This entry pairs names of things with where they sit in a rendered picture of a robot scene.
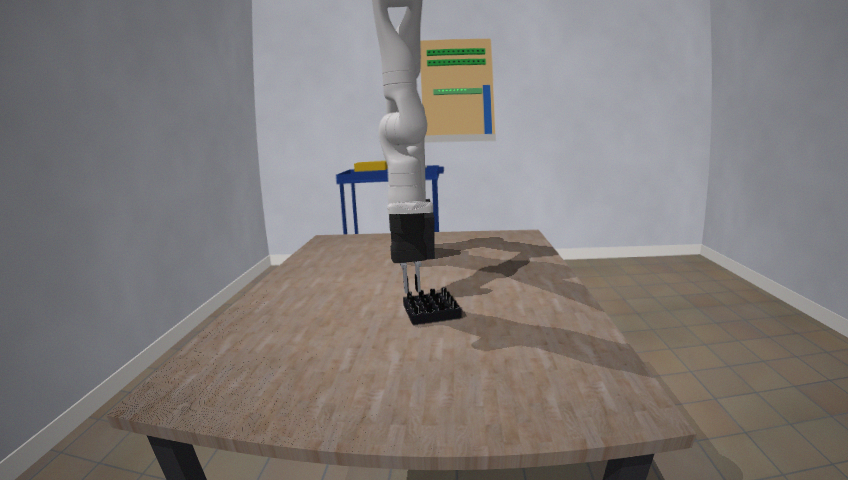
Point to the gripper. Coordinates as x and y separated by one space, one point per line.
407 227

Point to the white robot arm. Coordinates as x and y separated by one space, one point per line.
401 134

